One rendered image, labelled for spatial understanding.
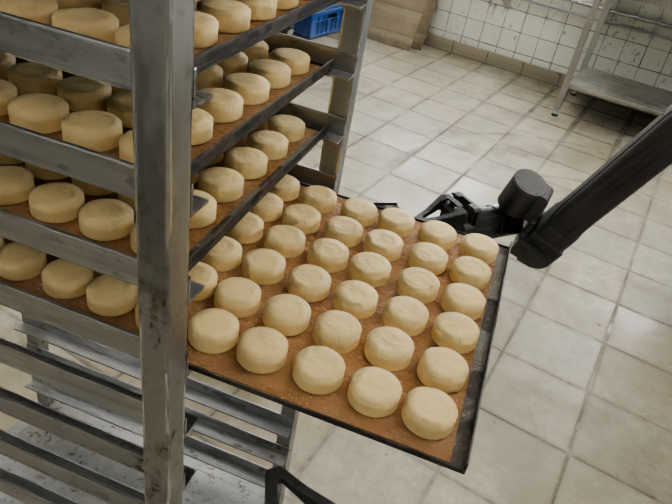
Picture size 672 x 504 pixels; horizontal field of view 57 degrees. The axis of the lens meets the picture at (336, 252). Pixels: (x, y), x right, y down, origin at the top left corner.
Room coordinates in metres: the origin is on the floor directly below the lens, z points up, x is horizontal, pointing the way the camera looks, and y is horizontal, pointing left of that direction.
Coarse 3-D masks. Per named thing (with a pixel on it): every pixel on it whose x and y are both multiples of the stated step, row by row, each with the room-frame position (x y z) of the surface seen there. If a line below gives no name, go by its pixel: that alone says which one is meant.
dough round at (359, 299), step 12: (336, 288) 0.55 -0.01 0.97; (348, 288) 0.56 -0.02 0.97; (360, 288) 0.56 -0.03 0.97; (372, 288) 0.56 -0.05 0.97; (336, 300) 0.54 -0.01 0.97; (348, 300) 0.53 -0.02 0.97; (360, 300) 0.54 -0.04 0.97; (372, 300) 0.54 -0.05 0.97; (348, 312) 0.53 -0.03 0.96; (360, 312) 0.53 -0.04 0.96; (372, 312) 0.54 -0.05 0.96
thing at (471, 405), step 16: (384, 208) 0.78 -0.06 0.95; (496, 272) 0.68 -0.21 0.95; (496, 288) 0.64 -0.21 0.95; (496, 304) 0.61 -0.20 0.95; (496, 320) 0.56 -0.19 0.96; (480, 336) 0.54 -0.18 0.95; (480, 352) 0.51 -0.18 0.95; (192, 368) 0.41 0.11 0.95; (480, 368) 0.49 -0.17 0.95; (240, 384) 0.40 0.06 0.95; (480, 384) 0.47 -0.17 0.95; (272, 400) 0.39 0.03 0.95; (464, 400) 0.44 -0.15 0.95; (480, 400) 0.43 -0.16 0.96; (320, 416) 0.38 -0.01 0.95; (464, 416) 0.42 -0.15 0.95; (368, 432) 0.38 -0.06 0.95; (464, 432) 0.40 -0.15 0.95; (400, 448) 0.37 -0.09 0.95; (464, 448) 0.38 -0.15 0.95; (448, 464) 0.36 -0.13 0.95; (464, 464) 0.36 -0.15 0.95
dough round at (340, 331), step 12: (324, 312) 0.51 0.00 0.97; (336, 312) 0.51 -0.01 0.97; (324, 324) 0.49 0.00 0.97; (336, 324) 0.49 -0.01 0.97; (348, 324) 0.49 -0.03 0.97; (360, 324) 0.50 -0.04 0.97; (324, 336) 0.47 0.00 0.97; (336, 336) 0.47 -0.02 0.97; (348, 336) 0.48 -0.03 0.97; (336, 348) 0.47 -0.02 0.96; (348, 348) 0.47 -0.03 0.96
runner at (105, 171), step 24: (0, 120) 0.45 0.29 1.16; (0, 144) 0.45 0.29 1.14; (24, 144) 0.44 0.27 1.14; (48, 144) 0.44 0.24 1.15; (72, 144) 0.43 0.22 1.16; (48, 168) 0.44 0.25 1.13; (72, 168) 0.43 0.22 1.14; (96, 168) 0.42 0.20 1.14; (120, 168) 0.42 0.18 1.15; (120, 192) 0.42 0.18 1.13; (192, 192) 0.41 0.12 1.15
